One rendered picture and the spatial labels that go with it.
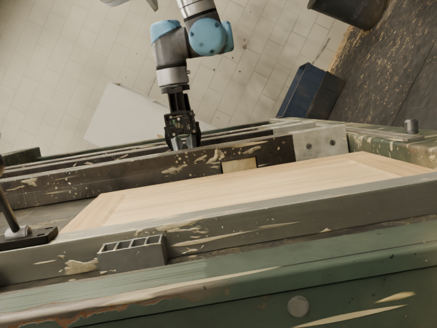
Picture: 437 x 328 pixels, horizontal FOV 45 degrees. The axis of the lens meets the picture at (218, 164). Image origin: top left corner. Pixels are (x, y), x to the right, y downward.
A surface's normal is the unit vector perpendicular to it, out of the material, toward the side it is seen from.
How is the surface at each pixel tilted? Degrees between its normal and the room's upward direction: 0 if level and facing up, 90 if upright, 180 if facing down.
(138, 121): 90
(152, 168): 90
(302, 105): 90
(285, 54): 90
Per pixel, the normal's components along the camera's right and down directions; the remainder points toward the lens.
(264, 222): 0.05, 0.11
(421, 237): -0.15, -0.98
